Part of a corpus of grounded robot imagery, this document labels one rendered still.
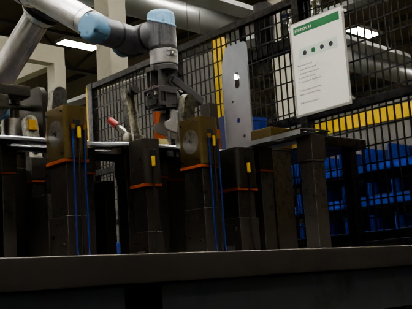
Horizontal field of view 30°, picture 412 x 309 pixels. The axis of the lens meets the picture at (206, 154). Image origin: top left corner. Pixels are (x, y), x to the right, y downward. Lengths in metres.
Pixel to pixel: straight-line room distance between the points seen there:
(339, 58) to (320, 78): 0.09
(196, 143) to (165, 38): 0.35
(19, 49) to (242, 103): 0.71
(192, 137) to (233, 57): 0.51
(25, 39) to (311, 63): 0.89
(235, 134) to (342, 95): 0.35
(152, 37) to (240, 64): 0.33
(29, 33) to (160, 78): 0.56
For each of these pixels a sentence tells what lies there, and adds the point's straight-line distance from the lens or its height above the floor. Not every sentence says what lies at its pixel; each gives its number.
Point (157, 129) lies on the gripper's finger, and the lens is 2.03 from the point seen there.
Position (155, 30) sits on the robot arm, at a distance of 2.06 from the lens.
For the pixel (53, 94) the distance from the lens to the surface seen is 1.73.
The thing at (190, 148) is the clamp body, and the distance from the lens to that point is 1.86.
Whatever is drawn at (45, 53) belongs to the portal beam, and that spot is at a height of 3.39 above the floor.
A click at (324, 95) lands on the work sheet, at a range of 2.41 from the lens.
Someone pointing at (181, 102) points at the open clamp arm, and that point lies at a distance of 1.92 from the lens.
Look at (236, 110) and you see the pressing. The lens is 2.27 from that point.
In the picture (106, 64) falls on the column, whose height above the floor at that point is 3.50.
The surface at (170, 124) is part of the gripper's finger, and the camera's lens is 2.00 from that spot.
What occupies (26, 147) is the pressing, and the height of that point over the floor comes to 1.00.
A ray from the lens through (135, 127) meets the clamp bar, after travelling 2.21.
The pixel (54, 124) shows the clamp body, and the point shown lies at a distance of 1.69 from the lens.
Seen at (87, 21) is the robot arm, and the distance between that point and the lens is 2.03.
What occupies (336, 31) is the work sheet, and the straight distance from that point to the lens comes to 2.41.
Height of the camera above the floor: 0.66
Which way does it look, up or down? 9 degrees up
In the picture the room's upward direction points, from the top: 4 degrees counter-clockwise
